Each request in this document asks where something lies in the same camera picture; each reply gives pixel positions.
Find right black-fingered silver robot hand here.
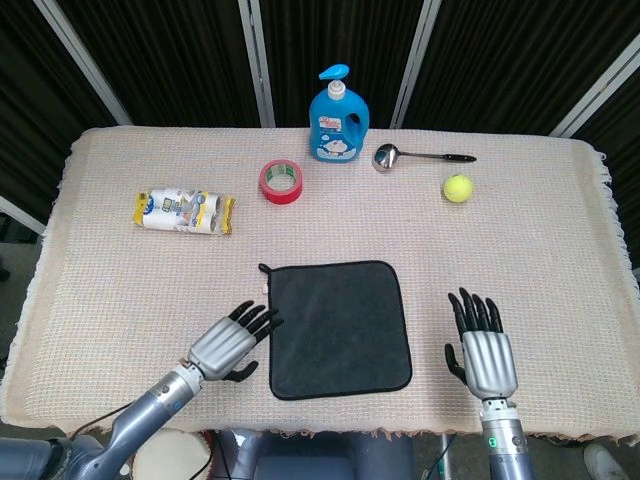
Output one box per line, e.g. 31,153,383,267
443,287,519,401

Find left black-fingered silver robot hand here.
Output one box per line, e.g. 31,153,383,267
186,300,285,384

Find dark grey cloth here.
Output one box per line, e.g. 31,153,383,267
257,259,414,401

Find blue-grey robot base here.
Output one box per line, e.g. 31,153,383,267
214,429,416,480

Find beige woven tablecloth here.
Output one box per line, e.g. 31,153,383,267
0,125,640,446

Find grey metal table leg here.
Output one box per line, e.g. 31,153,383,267
439,433,453,480

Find white round stool red rim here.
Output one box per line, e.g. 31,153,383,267
132,429,214,480

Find white rolls pack yellow ends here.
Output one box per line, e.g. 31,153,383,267
132,187,237,237

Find white shoe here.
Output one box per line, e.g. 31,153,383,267
583,443,631,480

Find red tape roll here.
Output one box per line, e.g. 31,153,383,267
258,159,304,206

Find yellow-green tennis ball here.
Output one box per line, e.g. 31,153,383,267
442,173,474,204

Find blue pump detergent bottle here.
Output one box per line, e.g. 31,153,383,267
308,63,371,164

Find black cable under table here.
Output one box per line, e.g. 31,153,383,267
197,432,229,480

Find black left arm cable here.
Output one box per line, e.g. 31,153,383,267
73,405,126,436

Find steel ladle black handle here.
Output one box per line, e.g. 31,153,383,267
371,143,478,174

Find grey partition frame post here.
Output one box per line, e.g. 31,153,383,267
389,0,444,130
33,0,134,126
237,0,277,128
549,34,640,139
0,194,47,236

